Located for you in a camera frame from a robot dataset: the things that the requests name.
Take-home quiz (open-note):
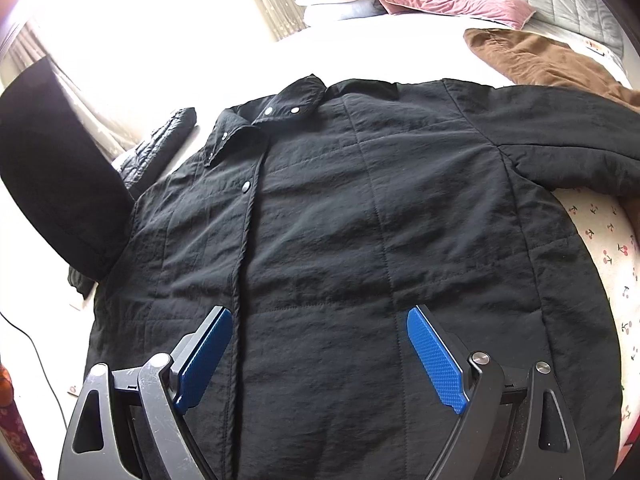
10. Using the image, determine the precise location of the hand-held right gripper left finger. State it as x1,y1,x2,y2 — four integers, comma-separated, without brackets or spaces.
57,305,234,480

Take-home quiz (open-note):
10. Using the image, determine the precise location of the cherry print bed sheet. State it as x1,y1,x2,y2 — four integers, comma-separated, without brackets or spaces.
554,42,640,463

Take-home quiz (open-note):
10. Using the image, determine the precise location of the red floral cloth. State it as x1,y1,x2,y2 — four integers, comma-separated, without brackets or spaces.
0,364,47,480

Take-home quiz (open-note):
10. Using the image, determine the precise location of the black nylon jacket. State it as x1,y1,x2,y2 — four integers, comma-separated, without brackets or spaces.
82,74,640,480

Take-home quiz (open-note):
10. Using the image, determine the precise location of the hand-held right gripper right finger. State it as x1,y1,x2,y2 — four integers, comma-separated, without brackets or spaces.
406,304,587,480

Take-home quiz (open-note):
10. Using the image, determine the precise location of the brown garment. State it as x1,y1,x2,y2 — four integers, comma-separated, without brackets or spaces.
462,26,640,112

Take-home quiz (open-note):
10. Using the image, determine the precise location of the black cable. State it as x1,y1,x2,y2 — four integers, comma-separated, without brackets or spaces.
0,310,69,432

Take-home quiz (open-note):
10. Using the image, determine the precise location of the black quilted puffer jacket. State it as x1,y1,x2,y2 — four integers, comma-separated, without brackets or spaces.
112,107,199,202

